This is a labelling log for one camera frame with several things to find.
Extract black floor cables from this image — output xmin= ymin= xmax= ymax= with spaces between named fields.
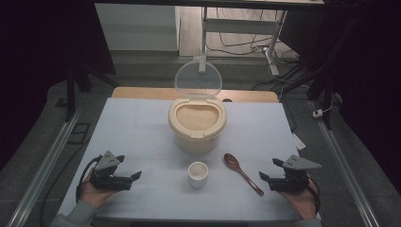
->
xmin=206 ymin=8 xmax=301 ymax=65

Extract aluminium rail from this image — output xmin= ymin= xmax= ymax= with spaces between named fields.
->
xmin=309 ymin=99 xmax=382 ymax=227
xmin=6 ymin=106 xmax=85 ymax=227

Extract pale blue table sheet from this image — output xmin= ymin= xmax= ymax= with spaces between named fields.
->
xmin=58 ymin=96 xmax=301 ymax=221

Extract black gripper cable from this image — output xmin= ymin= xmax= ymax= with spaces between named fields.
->
xmin=304 ymin=175 xmax=322 ymax=213
xmin=75 ymin=156 xmax=102 ymax=203

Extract black floor frame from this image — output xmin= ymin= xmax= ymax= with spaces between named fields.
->
xmin=66 ymin=122 xmax=92 ymax=146

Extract black stand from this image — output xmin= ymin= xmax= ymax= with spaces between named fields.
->
xmin=55 ymin=61 xmax=120 ymax=123
xmin=277 ymin=12 xmax=367 ymax=131

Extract brown wooden spoon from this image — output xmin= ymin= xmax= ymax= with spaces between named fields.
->
xmin=223 ymin=152 xmax=265 ymax=197

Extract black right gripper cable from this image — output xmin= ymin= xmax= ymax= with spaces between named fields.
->
xmin=304 ymin=175 xmax=322 ymax=213

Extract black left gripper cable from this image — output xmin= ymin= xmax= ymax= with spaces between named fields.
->
xmin=75 ymin=156 xmax=102 ymax=203

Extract white paper tag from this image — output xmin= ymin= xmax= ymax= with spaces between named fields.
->
xmin=290 ymin=131 xmax=307 ymax=151

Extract person's left hand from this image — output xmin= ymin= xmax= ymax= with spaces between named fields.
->
xmin=79 ymin=168 xmax=120 ymax=209

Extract person's right hand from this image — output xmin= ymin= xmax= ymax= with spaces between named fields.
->
xmin=278 ymin=178 xmax=320 ymax=220

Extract white desk frame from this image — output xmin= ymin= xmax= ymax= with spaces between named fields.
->
xmin=199 ymin=6 xmax=288 ymax=77

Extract clear round container lid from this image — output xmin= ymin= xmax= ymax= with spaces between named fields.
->
xmin=174 ymin=60 xmax=223 ymax=99

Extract rice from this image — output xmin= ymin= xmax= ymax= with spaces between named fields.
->
xmin=175 ymin=104 xmax=220 ymax=131

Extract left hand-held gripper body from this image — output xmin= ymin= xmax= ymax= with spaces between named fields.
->
xmin=90 ymin=150 xmax=133 ymax=192

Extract beige rice container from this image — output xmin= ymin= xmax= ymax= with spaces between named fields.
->
xmin=167 ymin=96 xmax=228 ymax=155

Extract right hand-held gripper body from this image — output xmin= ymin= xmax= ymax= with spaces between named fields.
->
xmin=269 ymin=154 xmax=323 ymax=193

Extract white cup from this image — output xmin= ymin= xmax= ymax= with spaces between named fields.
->
xmin=187 ymin=161 xmax=209 ymax=189

